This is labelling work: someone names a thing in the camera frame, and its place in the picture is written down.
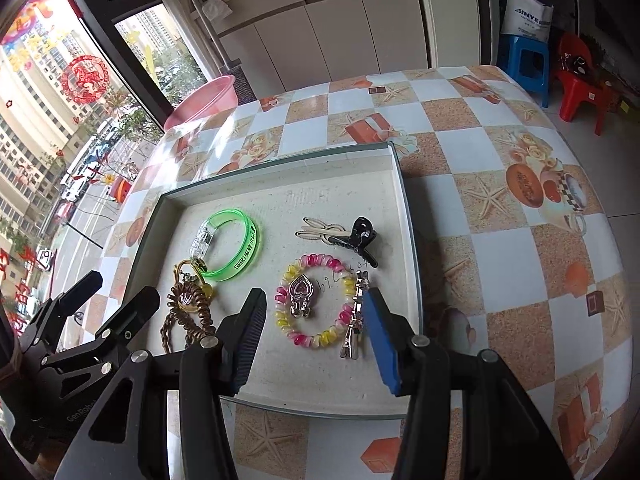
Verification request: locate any silver heart hair clip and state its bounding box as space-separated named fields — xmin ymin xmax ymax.
xmin=286 ymin=275 xmax=313 ymax=320

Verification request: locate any grey shallow cardboard box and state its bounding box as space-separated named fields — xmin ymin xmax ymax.
xmin=120 ymin=142 xmax=428 ymax=421

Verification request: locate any white shopping bag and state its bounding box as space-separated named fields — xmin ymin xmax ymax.
xmin=501 ymin=0 xmax=555 ymax=43

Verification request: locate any beige rabbit hair clip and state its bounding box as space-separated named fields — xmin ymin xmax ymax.
xmin=295 ymin=217 xmax=351 ymax=241

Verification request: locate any blue plastic stool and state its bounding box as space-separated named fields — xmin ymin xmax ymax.
xmin=497 ymin=34 xmax=551 ymax=108

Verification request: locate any pink yellow spiral hair tie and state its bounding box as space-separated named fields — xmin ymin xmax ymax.
xmin=274 ymin=254 xmax=358 ymax=347

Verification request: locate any brown spiral hair tie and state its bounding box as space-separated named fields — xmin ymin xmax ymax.
xmin=160 ymin=280 xmax=221 ymax=356

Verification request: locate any red plastic chair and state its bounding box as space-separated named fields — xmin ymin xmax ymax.
xmin=555 ymin=32 xmax=618 ymax=136

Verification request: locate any red lantern window decal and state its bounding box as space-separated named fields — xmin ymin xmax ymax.
xmin=109 ymin=176 xmax=133 ymax=203

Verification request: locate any black claw hair clip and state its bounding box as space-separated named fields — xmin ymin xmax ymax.
xmin=330 ymin=216 xmax=382 ymax=268

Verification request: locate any white cabinet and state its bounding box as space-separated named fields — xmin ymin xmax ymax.
xmin=192 ymin=0 xmax=436 ymax=96

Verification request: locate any red horse window decal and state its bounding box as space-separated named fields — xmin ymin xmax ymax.
xmin=61 ymin=56 xmax=110 ymax=106

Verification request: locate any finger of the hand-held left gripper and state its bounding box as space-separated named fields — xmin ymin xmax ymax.
xmin=20 ymin=270 xmax=104 ymax=358
xmin=42 ymin=286 xmax=161 ymax=377

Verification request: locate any green translucent bracelet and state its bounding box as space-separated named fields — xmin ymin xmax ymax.
xmin=190 ymin=208 xmax=262 ymax=282

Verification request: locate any silver rhinestone hair clip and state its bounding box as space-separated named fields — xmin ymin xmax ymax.
xmin=339 ymin=270 xmax=371 ymax=360

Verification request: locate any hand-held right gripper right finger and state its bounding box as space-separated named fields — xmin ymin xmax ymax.
xmin=362 ymin=288 xmax=573 ymax=480

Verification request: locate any pink plastic basin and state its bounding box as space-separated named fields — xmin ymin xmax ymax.
xmin=164 ymin=75 xmax=238 ymax=131

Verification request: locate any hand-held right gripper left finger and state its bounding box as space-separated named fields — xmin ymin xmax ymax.
xmin=52 ymin=288 xmax=267 ymax=480

